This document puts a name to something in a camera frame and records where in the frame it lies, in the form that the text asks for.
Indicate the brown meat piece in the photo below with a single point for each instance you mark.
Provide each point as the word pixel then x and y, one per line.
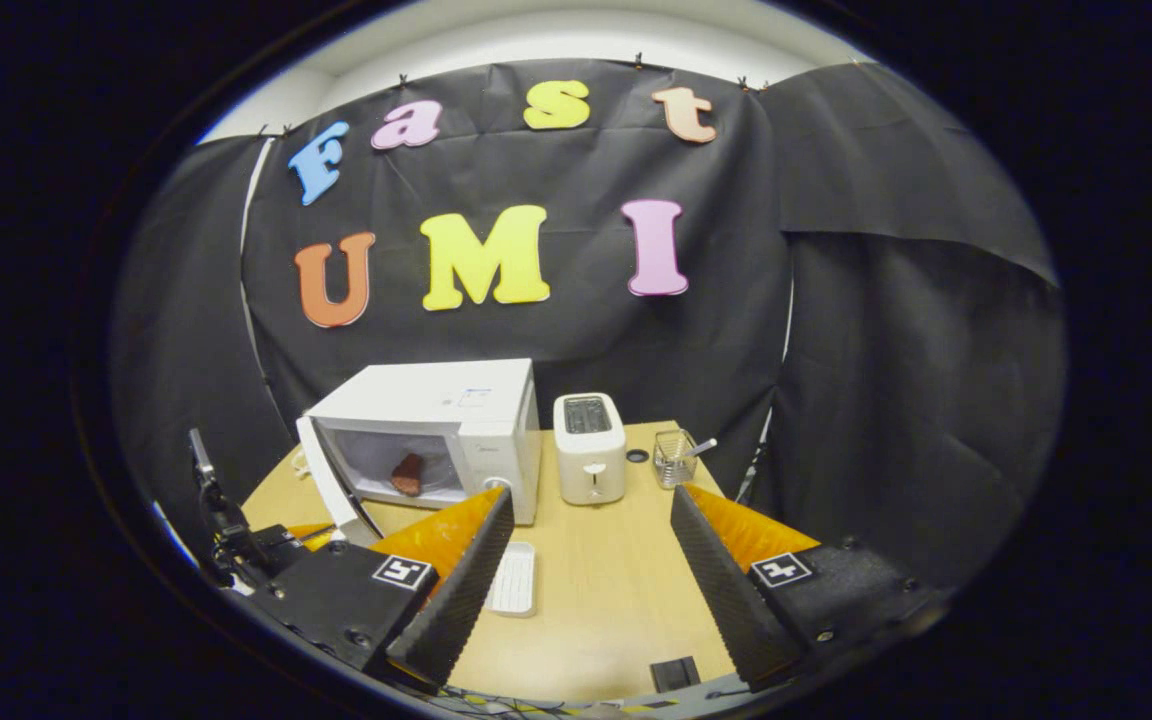
pixel 408 475

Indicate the small black box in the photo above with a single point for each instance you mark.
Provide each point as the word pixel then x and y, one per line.
pixel 675 675

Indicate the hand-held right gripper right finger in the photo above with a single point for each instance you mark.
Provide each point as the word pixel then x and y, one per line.
pixel 726 600

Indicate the white rectangular dish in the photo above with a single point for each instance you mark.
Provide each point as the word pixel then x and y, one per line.
pixel 513 580

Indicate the white toaster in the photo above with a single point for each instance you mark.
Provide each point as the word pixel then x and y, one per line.
pixel 588 450

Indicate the metal spoon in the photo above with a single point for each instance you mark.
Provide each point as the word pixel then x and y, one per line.
pixel 703 447

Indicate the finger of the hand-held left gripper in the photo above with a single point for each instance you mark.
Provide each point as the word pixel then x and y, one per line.
pixel 314 535

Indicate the white microwave oven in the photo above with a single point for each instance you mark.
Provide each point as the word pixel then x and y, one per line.
pixel 436 400

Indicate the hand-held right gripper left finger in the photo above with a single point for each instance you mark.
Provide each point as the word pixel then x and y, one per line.
pixel 461 600

